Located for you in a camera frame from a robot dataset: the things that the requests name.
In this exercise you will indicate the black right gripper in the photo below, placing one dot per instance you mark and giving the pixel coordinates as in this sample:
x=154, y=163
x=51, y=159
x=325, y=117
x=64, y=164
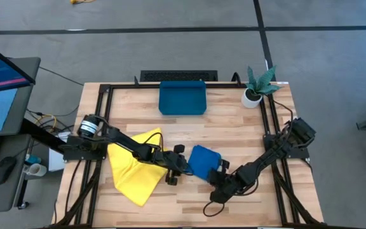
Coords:
x=230, y=184

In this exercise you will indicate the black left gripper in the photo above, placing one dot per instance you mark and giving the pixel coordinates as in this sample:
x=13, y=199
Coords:
x=173, y=162

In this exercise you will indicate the blue microfiber towel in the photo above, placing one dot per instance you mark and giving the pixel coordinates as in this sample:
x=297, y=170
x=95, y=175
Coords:
x=202, y=160

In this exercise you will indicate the yellow microfiber towel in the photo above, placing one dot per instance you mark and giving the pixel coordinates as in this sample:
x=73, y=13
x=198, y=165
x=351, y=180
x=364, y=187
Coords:
x=132, y=181

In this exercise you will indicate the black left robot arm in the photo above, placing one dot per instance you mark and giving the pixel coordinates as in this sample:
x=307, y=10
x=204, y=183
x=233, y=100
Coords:
x=129, y=143

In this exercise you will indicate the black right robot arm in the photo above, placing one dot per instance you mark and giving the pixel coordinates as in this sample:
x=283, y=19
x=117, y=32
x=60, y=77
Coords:
x=265, y=156

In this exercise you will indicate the blue plastic basket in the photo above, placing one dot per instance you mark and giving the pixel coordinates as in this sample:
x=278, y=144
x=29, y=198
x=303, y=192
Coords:
x=183, y=98

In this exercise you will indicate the green plant in white pot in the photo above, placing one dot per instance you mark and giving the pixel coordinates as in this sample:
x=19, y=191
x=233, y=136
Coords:
x=251, y=100

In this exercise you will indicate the white paper sheet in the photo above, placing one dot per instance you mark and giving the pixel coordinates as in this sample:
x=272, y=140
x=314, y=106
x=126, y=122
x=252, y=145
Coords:
x=56, y=162

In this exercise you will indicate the white mug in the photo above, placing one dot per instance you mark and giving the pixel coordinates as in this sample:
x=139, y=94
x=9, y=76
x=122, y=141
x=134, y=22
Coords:
x=38, y=170

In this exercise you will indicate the black cart support beam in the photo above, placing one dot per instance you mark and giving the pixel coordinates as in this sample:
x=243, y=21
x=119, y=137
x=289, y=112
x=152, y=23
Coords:
x=40, y=133

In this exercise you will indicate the black cart caster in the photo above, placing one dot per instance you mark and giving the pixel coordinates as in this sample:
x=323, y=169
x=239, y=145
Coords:
x=23, y=205

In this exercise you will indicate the grey computer cart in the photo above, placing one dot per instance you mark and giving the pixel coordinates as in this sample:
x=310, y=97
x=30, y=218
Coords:
x=8, y=197

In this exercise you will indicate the black computer mouse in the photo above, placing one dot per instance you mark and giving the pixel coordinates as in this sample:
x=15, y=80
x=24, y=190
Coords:
x=3, y=170

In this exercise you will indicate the black aluminium table frame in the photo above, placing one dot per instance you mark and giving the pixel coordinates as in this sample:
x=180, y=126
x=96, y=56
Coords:
x=122, y=86

